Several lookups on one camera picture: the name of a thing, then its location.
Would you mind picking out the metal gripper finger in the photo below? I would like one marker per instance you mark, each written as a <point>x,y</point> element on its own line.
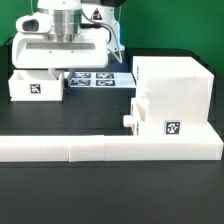
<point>71,73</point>
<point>54,74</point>

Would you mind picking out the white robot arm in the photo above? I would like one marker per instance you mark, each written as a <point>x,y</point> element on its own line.
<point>65,35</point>

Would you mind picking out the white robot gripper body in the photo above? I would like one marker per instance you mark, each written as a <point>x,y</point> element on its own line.
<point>35,51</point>

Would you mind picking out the white L-shaped fence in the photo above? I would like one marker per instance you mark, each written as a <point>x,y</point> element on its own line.
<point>202,144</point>

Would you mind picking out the white marker sheet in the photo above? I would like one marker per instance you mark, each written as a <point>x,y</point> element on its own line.
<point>102,80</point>

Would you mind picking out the white drawer cabinet box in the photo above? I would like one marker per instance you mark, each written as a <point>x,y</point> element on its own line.
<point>177,92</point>

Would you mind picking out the white drawer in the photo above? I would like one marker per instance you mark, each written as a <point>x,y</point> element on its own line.
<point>136,120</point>
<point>35,85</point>

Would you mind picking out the white front drawer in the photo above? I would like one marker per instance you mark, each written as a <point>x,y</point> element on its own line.
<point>136,120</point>

